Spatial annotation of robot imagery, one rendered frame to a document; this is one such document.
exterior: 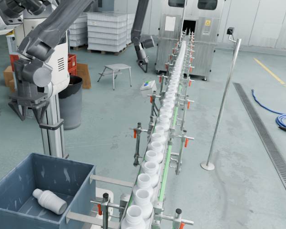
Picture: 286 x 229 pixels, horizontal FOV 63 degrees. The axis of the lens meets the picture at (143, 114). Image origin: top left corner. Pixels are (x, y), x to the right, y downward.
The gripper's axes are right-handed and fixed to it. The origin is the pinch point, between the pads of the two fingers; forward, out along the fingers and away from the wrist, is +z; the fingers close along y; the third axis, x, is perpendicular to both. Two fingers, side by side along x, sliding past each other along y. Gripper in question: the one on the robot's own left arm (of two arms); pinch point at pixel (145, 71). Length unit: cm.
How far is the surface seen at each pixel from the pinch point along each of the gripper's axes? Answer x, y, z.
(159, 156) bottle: -18, -84, 12
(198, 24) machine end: -39, 409, 10
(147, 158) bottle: -16, -91, 9
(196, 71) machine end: -16, 409, 113
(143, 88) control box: 2.1, -10.2, 8.5
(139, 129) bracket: -6, -61, 12
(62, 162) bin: 29, -75, 16
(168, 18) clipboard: 23, 409, -19
